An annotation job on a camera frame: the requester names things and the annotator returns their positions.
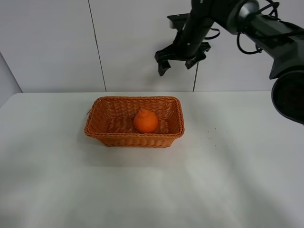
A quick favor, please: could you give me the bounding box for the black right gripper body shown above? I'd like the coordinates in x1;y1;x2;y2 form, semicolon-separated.
155;0;214;62

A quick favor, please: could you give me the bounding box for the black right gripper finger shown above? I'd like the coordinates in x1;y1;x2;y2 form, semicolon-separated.
157;60;171;76
185;52;206;69

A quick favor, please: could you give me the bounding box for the orange fruit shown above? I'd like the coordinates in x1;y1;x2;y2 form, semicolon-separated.
133;108;159;133

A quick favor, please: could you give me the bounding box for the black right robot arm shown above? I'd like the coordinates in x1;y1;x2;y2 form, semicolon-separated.
155;0;304;124

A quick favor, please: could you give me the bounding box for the orange wicker basket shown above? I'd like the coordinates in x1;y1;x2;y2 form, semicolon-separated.
84;96;185;148

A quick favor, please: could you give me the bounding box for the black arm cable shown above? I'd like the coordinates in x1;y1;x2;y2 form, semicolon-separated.
206;0;281;54

